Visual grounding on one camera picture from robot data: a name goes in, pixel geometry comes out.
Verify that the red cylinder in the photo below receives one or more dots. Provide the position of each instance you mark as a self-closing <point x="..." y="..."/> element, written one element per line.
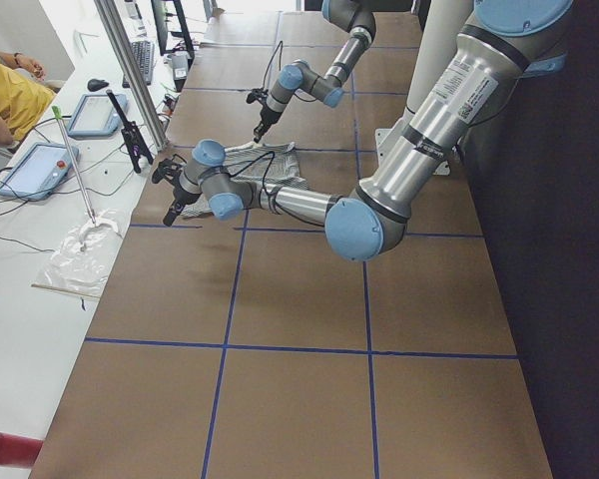
<point x="19" y="451"/>

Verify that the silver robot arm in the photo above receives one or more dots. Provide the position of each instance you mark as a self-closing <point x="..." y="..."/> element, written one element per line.
<point x="357" y="20"/>
<point x="499" y="43"/>

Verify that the lower teach pendant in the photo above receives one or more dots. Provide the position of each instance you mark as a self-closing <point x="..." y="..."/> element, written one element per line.
<point x="38" y="173"/>

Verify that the aluminium frame post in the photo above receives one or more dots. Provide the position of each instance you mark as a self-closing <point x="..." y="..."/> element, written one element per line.
<point x="119" y="40"/>

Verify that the silver rod green tip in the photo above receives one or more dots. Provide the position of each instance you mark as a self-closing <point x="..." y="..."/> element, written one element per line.
<point x="91" y="222"/>

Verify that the person in yellow shirt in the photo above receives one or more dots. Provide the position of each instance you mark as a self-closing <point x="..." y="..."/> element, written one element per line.
<point x="24" y="97"/>

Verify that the black monitor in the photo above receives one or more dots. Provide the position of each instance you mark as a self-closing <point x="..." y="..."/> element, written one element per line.
<point x="169" y="17"/>

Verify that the black computer mouse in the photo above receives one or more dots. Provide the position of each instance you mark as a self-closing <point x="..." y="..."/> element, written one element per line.
<point x="94" y="85"/>

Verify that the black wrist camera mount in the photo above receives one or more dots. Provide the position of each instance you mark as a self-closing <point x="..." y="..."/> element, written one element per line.
<point x="168" y="169"/>
<point x="259" y="95"/>

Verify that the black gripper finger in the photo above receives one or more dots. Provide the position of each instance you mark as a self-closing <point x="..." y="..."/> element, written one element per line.
<point x="170" y="216"/>
<point x="262" y="129"/>
<point x="178" y="207"/>
<point x="256" y="132"/>

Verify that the black keyboard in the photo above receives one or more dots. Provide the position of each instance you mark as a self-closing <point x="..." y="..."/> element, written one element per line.
<point x="143" y="53"/>

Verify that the upper teach pendant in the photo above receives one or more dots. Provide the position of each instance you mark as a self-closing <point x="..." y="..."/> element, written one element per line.
<point x="94" y="117"/>

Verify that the teach pendant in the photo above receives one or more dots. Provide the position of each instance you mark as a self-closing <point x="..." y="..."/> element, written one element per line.
<point x="94" y="117"/>
<point x="38" y="173"/>

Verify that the striped polo shirt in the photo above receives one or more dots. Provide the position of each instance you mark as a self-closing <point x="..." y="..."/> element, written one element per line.
<point x="259" y="164"/>

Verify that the clear plastic bag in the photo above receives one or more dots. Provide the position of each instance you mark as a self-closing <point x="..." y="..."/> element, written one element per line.
<point x="82" y="264"/>

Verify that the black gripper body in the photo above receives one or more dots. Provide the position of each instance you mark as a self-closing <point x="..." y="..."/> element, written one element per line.
<point x="181" y="193"/>
<point x="266" y="116"/>

